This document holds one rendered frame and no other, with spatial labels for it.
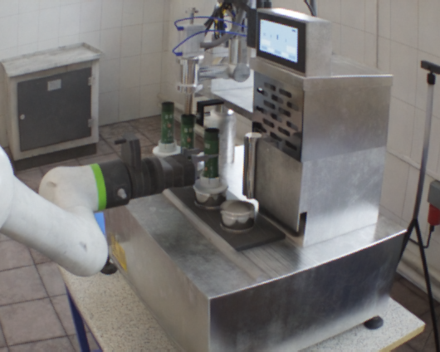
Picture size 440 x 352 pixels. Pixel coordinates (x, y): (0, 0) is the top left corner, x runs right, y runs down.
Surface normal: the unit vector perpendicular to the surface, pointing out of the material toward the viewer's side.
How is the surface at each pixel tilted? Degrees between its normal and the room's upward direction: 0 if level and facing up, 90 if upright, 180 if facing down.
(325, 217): 90
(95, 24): 90
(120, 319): 0
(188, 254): 0
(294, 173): 90
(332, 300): 90
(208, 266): 0
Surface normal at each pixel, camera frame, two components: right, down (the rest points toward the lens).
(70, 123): 0.49, 0.37
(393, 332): 0.03, -0.91
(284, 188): -0.87, 0.18
